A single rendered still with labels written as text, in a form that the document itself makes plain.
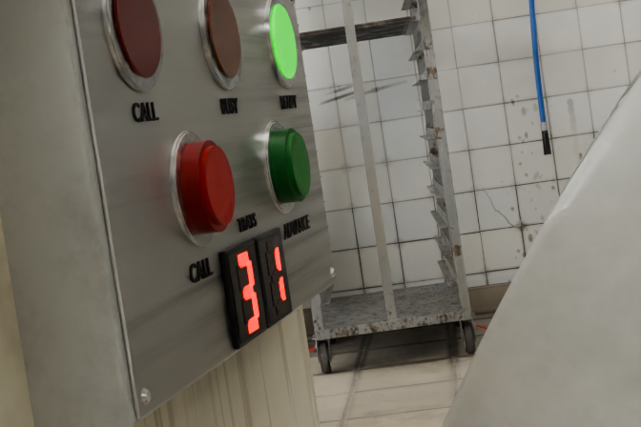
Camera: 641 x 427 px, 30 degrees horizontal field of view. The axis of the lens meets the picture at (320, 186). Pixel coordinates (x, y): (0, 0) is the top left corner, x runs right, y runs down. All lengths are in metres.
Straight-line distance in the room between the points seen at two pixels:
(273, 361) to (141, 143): 0.21
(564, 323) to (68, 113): 0.15
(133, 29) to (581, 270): 0.15
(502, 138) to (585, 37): 0.46
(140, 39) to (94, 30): 0.03
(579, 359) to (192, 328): 0.12
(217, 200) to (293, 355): 0.21
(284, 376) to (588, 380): 0.22
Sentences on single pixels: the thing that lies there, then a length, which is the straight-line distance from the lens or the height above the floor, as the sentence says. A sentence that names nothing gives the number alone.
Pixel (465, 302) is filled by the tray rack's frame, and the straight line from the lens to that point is 3.68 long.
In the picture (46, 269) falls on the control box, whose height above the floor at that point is 0.75.
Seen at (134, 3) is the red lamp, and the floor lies 0.82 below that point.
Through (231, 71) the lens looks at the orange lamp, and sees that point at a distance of 0.44.
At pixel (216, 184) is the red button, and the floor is 0.76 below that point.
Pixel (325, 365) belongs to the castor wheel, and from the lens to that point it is 3.74.
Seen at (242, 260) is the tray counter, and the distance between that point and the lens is 0.42.
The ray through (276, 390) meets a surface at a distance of 0.55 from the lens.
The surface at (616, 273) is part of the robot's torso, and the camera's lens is 0.35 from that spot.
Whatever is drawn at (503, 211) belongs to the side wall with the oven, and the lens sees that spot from 4.40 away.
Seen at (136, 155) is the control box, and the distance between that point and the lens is 0.35.
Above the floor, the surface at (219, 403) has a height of 0.67.
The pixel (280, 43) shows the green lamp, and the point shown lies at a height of 0.81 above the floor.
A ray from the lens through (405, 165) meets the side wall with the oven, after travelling 4.38.
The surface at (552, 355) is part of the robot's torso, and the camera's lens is 0.37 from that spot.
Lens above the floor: 0.78
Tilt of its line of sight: 3 degrees down
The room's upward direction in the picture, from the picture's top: 8 degrees counter-clockwise
